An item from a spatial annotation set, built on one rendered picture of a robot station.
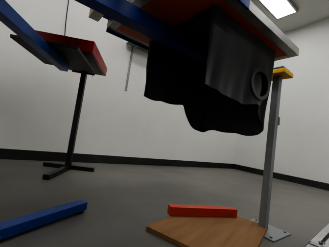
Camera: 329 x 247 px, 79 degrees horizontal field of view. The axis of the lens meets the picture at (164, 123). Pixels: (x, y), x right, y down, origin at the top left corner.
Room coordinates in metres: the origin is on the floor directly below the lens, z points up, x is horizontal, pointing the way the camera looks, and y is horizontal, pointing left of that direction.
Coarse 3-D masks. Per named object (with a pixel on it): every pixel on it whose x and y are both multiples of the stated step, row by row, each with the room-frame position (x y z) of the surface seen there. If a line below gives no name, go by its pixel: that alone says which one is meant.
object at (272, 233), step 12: (276, 72) 1.15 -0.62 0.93; (288, 72) 1.15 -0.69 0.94; (276, 84) 1.19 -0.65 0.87; (276, 96) 1.19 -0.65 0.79; (276, 108) 1.18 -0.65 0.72; (276, 120) 1.19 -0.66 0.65; (276, 132) 1.20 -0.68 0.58; (264, 168) 1.21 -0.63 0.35; (264, 180) 1.20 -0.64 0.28; (264, 192) 1.20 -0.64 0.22; (264, 204) 1.19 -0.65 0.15; (264, 216) 1.19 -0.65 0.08; (276, 228) 1.23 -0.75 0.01; (276, 240) 1.07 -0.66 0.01
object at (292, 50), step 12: (132, 0) 0.75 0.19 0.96; (144, 0) 0.72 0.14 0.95; (228, 0) 0.66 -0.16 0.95; (240, 12) 0.71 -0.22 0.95; (252, 12) 0.70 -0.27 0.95; (108, 24) 0.95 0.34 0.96; (120, 24) 0.91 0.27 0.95; (252, 24) 0.77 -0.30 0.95; (264, 24) 0.76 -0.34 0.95; (276, 36) 0.83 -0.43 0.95; (288, 48) 0.91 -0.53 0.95; (276, 60) 1.05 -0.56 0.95
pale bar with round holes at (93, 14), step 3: (90, 9) 0.95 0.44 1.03; (90, 12) 0.94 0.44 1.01; (93, 12) 0.91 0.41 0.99; (96, 12) 0.91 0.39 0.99; (90, 15) 0.94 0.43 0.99; (93, 15) 0.93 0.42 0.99; (96, 15) 0.93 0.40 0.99; (99, 15) 0.93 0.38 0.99; (102, 15) 0.92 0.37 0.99; (93, 18) 0.96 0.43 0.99; (96, 18) 0.96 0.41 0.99; (99, 18) 0.95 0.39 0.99
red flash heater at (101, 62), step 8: (40, 32) 1.43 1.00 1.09; (48, 40) 1.43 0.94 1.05; (56, 40) 1.44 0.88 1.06; (64, 40) 1.45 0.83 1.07; (72, 40) 1.45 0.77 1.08; (80, 40) 1.46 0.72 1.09; (88, 40) 1.47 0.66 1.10; (80, 48) 1.46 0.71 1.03; (88, 48) 1.47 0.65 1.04; (96, 48) 1.56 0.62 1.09; (88, 56) 1.56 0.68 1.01; (96, 56) 1.60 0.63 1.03; (96, 64) 1.73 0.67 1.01; (104, 64) 1.92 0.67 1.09; (80, 72) 2.04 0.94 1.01; (88, 72) 2.01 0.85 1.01; (96, 72) 1.97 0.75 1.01; (104, 72) 1.98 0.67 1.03
